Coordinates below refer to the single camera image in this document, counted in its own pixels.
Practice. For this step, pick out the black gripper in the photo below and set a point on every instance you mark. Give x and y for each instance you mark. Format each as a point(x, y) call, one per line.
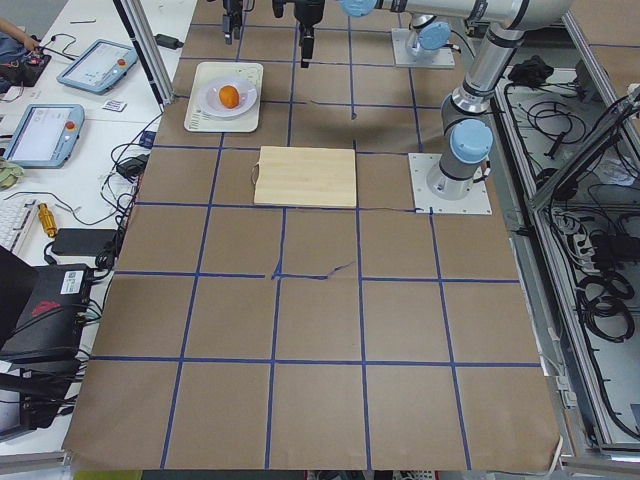
point(233, 8)
point(306, 11)

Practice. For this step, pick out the orange fruit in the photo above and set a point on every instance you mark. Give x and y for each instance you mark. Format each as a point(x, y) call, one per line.
point(229, 96)

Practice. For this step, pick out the white round plate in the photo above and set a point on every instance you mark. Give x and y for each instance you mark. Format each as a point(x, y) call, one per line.
point(208, 100)

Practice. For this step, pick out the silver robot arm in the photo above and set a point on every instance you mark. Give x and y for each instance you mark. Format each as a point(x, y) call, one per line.
point(428, 33)
point(468, 138)

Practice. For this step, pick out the cream tray with bear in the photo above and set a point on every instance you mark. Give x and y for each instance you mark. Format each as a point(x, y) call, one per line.
point(197, 120)

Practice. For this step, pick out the black power adapter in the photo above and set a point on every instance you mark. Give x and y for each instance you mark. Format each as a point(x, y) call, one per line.
point(168, 42)

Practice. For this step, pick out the upper blue teach pendant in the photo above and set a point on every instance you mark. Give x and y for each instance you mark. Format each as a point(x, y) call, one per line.
point(100, 67)

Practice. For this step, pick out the blue teach pendant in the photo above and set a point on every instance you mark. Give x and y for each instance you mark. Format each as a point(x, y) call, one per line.
point(100, 67)
point(46, 135)

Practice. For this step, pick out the wooden cutting board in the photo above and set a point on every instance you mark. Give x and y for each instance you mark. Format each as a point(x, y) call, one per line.
point(306, 177)

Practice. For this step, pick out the small printed card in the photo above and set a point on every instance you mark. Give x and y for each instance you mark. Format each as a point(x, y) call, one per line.
point(114, 105)

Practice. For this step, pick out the lower blue teach pendant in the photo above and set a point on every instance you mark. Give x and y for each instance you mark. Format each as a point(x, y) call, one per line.
point(46, 135)

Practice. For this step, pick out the gold metal cylinder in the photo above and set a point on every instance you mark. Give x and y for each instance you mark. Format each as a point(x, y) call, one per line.
point(47, 220)

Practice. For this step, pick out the white keyboard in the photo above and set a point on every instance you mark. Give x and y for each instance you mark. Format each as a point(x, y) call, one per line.
point(17, 217)

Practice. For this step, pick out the black computer box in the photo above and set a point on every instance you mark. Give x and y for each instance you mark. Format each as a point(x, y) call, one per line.
point(40, 311)

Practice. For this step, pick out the aluminium frame post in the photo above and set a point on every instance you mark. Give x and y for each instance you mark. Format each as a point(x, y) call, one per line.
point(135, 22)

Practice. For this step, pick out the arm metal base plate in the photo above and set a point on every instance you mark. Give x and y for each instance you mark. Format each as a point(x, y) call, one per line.
point(434, 192)
point(435, 59)

